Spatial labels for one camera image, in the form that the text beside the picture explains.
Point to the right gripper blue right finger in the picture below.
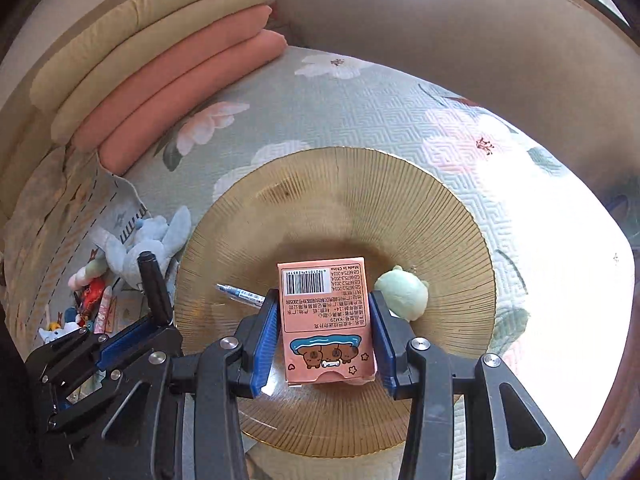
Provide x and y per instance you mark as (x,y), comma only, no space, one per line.
(391,336)

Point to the green round plush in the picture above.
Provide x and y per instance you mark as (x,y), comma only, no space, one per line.
(404,293)

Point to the big blue bunny plush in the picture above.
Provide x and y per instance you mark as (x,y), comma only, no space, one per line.
(164,239)

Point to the folded beige quilt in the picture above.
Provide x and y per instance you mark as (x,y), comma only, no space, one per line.
(83,73)

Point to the tricolour dango plush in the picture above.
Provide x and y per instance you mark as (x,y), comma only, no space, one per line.
(95,268)

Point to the white duck plush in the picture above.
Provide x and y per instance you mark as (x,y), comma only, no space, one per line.
(48,336)

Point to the pink multicolour character pen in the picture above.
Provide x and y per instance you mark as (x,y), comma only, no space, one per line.
(99,325)

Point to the red embroidered pouch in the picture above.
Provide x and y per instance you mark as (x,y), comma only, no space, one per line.
(91,297)

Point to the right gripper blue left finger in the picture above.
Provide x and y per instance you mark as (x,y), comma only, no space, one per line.
(259,335)

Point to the golden ribbed plate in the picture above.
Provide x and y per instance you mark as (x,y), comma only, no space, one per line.
(323,225)

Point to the floral green bedspread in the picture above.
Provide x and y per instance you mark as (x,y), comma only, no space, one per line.
(564,270)

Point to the pink card box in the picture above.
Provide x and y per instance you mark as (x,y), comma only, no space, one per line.
(325,322)

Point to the clear blue gel pen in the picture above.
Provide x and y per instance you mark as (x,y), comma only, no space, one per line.
(241,295)

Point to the patterned blue rug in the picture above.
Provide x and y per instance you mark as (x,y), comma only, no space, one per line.
(48,237)

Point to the folded pink quilt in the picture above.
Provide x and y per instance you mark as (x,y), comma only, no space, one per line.
(134,115)

